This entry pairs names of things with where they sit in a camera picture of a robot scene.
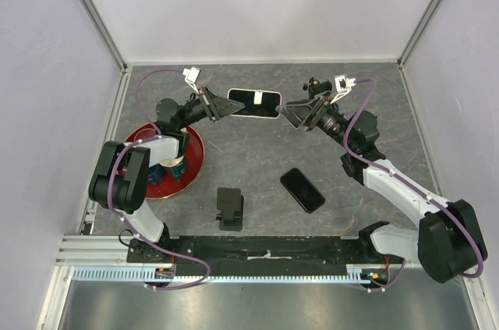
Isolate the cream paper cup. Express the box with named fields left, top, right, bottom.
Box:
left=160, top=155, right=184, bottom=168

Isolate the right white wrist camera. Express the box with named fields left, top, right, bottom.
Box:
left=331, top=74, right=356, bottom=104

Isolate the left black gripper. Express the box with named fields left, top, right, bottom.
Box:
left=177, top=85, right=245, bottom=130

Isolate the aluminium frame post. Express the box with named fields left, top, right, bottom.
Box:
left=79, top=0, right=127, bottom=72
left=397, top=0, right=444, bottom=69

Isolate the blue mug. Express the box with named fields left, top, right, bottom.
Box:
left=147, top=164, right=166, bottom=186

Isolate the yellow cup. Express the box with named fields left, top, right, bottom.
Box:
left=180, top=131, right=190, bottom=151

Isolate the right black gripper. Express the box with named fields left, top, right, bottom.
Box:
left=276, top=90, right=356, bottom=151

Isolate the right aluminium frame post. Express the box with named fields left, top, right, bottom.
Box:
left=397, top=0, right=444, bottom=69

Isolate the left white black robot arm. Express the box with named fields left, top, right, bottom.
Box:
left=88, top=87, right=245, bottom=262

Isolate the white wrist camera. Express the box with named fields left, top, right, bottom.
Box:
left=182, top=66, right=201, bottom=90
left=331, top=74, right=356, bottom=104

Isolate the pink-case smartphone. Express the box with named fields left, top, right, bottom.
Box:
left=227, top=88, right=282, bottom=119

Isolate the black folding phone stand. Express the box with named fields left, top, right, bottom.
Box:
left=216, top=187, right=244, bottom=232

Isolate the green mug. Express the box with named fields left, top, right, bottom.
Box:
left=169, top=160, right=188, bottom=183

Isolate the left aluminium frame post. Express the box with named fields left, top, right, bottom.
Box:
left=79, top=0, right=127, bottom=72

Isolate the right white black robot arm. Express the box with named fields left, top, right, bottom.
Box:
left=276, top=96, right=487, bottom=283

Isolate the black round-base phone holder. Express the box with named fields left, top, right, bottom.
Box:
left=303, top=77, right=332, bottom=99

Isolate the slotted cable duct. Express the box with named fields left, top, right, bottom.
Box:
left=72, top=266, right=373, bottom=284

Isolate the red round tray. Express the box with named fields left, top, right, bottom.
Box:
left=146, top=126, right=205, bottom=199

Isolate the black smartphone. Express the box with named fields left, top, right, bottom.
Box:
left=280, top=168, right=325, bottom=214

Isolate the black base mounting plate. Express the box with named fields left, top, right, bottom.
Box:
left=126, top=235, right=402, bottom=267

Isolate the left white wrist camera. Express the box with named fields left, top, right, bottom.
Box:
left=182, top=66, right=201, bottom=90

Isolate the front aluminium rail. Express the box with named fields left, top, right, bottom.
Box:
left=54, top=234, right=480, bottom=268

